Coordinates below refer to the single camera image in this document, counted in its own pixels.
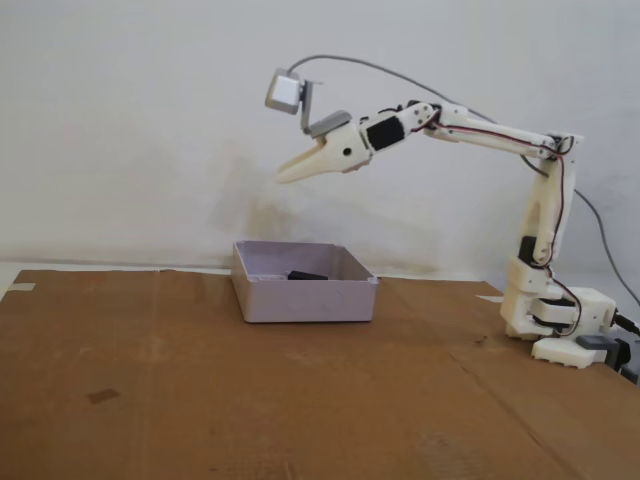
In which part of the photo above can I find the grey webcam mount clip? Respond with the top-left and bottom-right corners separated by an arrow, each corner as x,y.
298,79 -> 351,140

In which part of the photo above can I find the brown cardboard sheet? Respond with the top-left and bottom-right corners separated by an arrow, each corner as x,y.
0,268 -> 640,480

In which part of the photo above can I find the silver webcam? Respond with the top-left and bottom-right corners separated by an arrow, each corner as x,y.
263,69 -> 307,116

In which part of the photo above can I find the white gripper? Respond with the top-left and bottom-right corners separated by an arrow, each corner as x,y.
276,125 -> 374,185

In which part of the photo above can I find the pale grey plastic box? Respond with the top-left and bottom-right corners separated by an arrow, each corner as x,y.
231,240 -> 380,325

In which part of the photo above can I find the grey webcam cable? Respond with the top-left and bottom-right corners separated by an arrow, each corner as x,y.
288,53 -> 640,305

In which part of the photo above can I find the grey table clamp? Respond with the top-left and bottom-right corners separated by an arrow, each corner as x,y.
576,334 -> 640,387

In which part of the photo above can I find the black power cable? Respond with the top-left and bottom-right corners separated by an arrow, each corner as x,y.
612,312 -> 640,337

